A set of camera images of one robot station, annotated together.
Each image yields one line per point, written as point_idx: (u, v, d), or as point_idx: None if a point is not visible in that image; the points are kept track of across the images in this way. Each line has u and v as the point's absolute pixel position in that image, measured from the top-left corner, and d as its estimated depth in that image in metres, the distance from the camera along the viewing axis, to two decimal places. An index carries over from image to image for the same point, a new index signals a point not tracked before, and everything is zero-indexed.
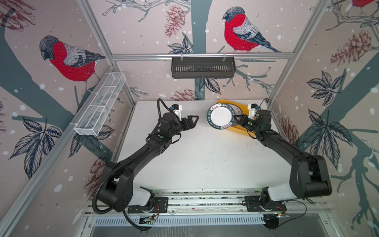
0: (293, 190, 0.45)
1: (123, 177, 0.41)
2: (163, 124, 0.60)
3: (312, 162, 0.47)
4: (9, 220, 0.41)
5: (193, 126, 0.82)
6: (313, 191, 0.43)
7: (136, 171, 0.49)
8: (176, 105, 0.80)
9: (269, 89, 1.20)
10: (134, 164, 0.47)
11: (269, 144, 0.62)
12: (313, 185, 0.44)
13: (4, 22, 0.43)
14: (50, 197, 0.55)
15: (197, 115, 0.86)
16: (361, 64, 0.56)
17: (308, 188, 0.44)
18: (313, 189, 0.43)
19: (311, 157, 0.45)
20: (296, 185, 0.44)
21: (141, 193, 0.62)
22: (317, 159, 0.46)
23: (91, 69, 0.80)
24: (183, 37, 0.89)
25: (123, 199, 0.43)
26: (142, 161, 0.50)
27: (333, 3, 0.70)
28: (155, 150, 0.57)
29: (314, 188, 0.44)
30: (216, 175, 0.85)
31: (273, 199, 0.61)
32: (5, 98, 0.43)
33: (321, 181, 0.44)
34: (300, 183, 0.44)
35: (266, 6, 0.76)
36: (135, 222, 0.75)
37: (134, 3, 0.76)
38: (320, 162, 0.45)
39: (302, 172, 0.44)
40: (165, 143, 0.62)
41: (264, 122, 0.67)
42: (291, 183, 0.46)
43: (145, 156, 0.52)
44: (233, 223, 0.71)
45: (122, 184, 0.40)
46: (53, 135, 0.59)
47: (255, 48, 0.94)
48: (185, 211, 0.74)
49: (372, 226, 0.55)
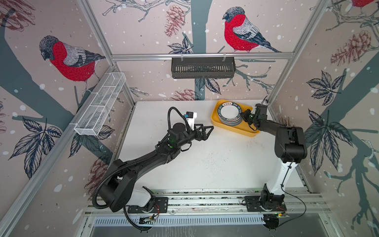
0: (277, 154, 0.56)
1: (126, 177, 0.42)
2: (173, 135, 0.58)
3: (293, 133, 0.59)
4: (9, 219, 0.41)
5: (205, 138, 0.67)
6: (293, 152, 0.54)
7: (140, 175, 0.49)
8: (190, 113, 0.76)
9: (269, 89, 1.20)
10: (139, 166, 0.48)
11: (264, 129, 0.74)
12: (292, 147, 0.55)
13: (4, 22, 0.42)
14: (50, 197, 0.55)
15: (211, 126, 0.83)
16: (361, 64, 0.56)
17: (287, 150, 0.54)
18: (292, 150, 0.54)
19: (291, 128, 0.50)
20: (279, 149, 0.54)
21: (141, 194, 0.60)
22: (297, 129, 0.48)
23: (91, 69, 0.80)
24: (183, 37, 0.89)
25: (121, 200, 0.43)
26: (147, 166, 0.51)
27: (333, 3, 0.70)
28: (161, 160, 0.57)
29: (293, 150, 0.54)
30: (216, 174, 0.86)
31: (273, 192, 0.63)
32: (5, 98, 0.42)
33: (300, 146, 0.54)
34: (281, 145, 0.55)
35: (266, 6, 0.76)
36: (135, 222, 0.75)
37: (134, 3, 0.76)
38: (299, 130, 0.56)
39: (282, 135, 0.56)
40: (172, 154, 0.62)
41: (260, 112, 0.82)
42: (275, 149, 0.58)
43: (152, 162, 0.52)
44: (233, 223, 0.71)
45: (124, 183, 0.41)
46: (53, 135, 0.59)
47: (256, 48, 0.94)
48: (185, 212, 0.74)
49: (372, 227, 0.55)
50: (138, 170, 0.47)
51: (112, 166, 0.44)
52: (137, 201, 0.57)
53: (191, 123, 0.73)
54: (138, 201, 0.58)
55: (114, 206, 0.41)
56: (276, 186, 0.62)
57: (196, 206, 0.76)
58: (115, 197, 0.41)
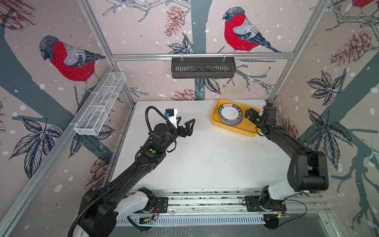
0: (291, 183, 0.46)
1: (101, 211, 0.38)
2: (155, 137, 0.53)
3: (312, 157, 0.47)
4: (9, 220, 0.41)
5: (190, 133, 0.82)
6: (310, 184, 0.44)
7: (120, 199, 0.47)
8: (170, 111, 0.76)
9: (269, 89, 1.20)
10: (115, 191, 0.43)
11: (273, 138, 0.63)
12: (311, 179, 0.45)
13: (4, 22, 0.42)
14: (50, 197, 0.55)
15: (193, 119, 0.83)
16: (361, 64, 0.56)
17: (304, 181, 0.45)
18: (310, 182, 0.45)
19: (311, 151, 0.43)
20: (293, 177, 0.45)
21: (137, 199, 0.60)
22: (318, 154, 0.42)
23: (91, 69, 0.80)
24: (183, 37, 0.89)
25: (103, 231, 0.40)
26: (126, 186, 0.46)
27: (333, 4, 0.70)
28: (142, 173, 0.51)
29: (311, 181, 0.45)
30: (216, 174, 0.86)
31: (273, 198, 0.61)
32: (5, 98, 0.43)
33: (320, 177, 0.44)
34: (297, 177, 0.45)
35: (266, 5, 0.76)
36: (135, 222, 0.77)
37: (134, 3, 0.76)
38: (320, 157, 0.45)
39: (300, 165, 0.45)
40: (156, 159, 0.56)
41: (269, 116, 0.69)
42: (288, 177, 0.48)
43: (131, 179, 0.47)
44: (233, 223, 0.71)
45: (99, 217, 0.37)
46: (54, 135, 0.59)
47: (255, 48, 0.94)
48: (185, 212, 0.74)
49: (372, 227, 0.55)
50: (115, 195, 0.42)
51: (86, 198, 0.40)
52: (136, 208, 0.59)
53: (173, 121, 0.66)
54: (136, 208, 0.59)
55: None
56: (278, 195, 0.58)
57: (196, 206, 0.76)
58: (95, 231, 0.37)
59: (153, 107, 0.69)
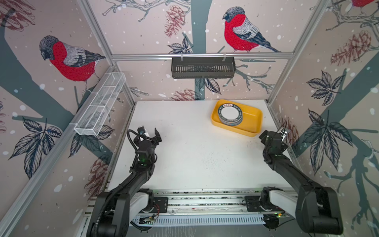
0: (300, 220, 0.41)
1: (122, 200, 0.42)
2: (143, 153, 0.61)
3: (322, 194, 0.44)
4: (9, 220, 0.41)
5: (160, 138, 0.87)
6: (322, 226, 0.40)
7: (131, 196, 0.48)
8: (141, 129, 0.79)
9: (269, 89, 1.20)
10: (127, 188, 0.49)
11: (278, 168, 0.59)
12: (322, 220, 0.40)
13: (4, 22, 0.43)
14: (50, 197, 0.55)
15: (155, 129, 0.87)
16: (361, 64, 0.56)
17: (315, 222, 0.40)
18: (321, 224, 0.40)
19: (320, 188, 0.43)
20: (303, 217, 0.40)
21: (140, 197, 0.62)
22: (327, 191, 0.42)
23: (91, 69, 0.80)
24: (183, 37, 0.89)
25: (123, 226, 0.43)
26: (134, 185, 0.53)
27: (333, 4, 0.70)
28: (143, 177, 0.60)
29: (322, 223, 0.40)
30: (216, 174, 0.86)
31: (272, 202, 0.62)
32: (5, 98, 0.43)
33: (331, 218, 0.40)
34: (306, 216, 0.40)
35: (266, 5, 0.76)
36: (135, 222, 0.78)
37: (134, 3, 0.76)
38: (329, 195, 0.42)
39: (309, 202, 0.41)
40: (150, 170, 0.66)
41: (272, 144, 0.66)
42: (298, 215, 0.42)
43: (136, 180, 0.55)
44: (233, 223, 0.71)
45: (121, 208, 0.41)
46: (53, 135, 0.59)
47: (256, 48, 0.94)
48: (185, 212, 0.74)
49: (372, 227, 0.55)
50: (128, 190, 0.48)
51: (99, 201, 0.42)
52: (140, 206, 0.60)
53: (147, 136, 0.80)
54: (141, 206, 0.61)
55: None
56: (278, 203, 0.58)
57: (196, 206, 0.76)
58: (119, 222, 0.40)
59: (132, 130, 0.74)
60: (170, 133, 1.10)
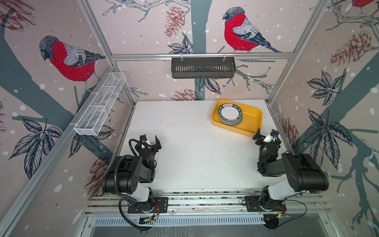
0: (291, 185, 0.46)
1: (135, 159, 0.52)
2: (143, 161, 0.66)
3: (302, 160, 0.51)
4: (9, 220, 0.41)
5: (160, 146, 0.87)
6: (310, 178, 0.45)
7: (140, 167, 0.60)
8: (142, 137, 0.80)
9: (269, 89, 1.20)
10: None
11: (270, 171, 0.66)
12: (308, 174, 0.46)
13: (4, 22, 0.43)
14: (50, 198, 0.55)
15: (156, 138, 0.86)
16: (361, 64, 0.56)
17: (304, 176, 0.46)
18: (308, 177, 0.46)
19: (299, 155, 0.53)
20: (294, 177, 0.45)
21: (142, 188, 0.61)
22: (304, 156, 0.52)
23: (91, 69, 0.80)
24: (183, 37, 0.89)
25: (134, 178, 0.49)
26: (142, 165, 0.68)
27: (333, 3, 0.70)
28: (145, 173, 0.65)
29: (309, 177, 0.46)
30: (216, 174, 0.86)
31: (273, 197, 0.62)
32: (5, 98, 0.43)
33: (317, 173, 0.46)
34: (296, 175, 0.46)
35: (266, 5, 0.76)
36: (135, 222, 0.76)
37: (134, 3, 0.76)
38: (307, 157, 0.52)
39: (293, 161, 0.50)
40: (152, 176, 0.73)
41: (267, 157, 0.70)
42: (290, 180, 0.47)
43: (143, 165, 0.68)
44: (233, 223, 0.71)
45: (135, 163, 0.50)
46: (53, 135, 0.59)
47: (255, 48, 0.94)
48: (185, 212, 0.74)
49: (373, 227, 0.55)
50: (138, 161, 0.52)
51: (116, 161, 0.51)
52: (140, 195, 0.60)
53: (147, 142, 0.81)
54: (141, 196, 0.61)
55: (129, 189, 0.44)
56: (277, 194, 0.59)
57: (196, 206, 0.76)
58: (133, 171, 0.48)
59: (133, 139, 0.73)
60: (170, 133, 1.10)
